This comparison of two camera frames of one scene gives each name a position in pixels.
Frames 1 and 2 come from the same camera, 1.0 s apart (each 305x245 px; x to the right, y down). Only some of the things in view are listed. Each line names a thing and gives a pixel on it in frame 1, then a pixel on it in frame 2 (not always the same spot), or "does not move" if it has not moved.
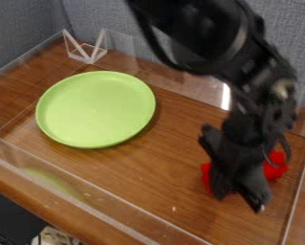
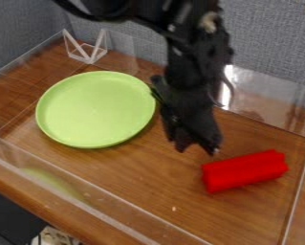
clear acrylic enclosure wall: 96,155 does not move
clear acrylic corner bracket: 79,53 does not move
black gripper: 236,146 -> 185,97
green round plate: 95,109 does not move
